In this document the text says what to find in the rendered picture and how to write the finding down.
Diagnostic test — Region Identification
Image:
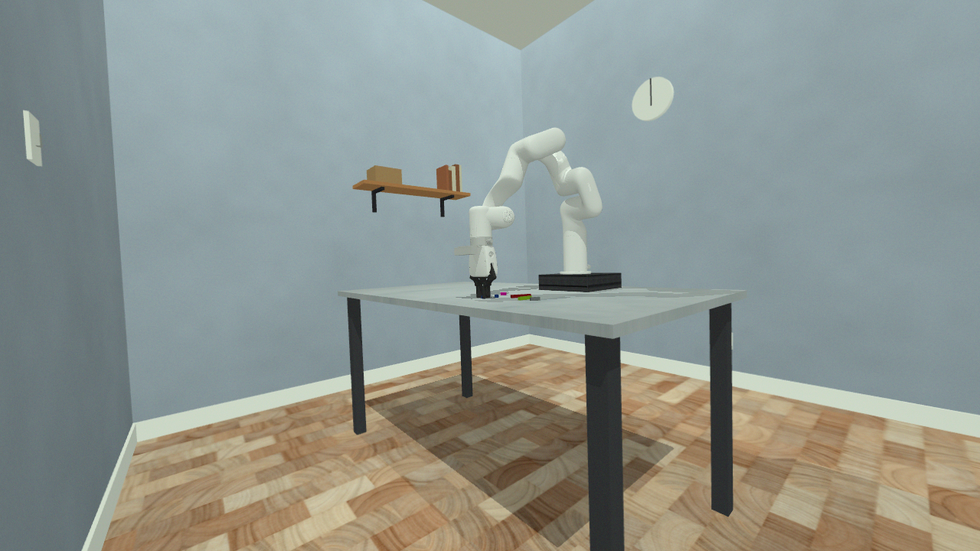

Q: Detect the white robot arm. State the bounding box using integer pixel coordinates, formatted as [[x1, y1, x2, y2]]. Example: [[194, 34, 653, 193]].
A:
[[454, 128, 603, 274]]

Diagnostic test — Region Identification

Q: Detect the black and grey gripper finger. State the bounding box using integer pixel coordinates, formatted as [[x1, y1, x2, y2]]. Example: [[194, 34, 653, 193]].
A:
[[470, 276, 483, 298], [482, 264, 497, 298]]

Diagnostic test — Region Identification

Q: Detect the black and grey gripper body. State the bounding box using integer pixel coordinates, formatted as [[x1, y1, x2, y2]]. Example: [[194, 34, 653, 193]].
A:
[[469, 246, 498, 277]]

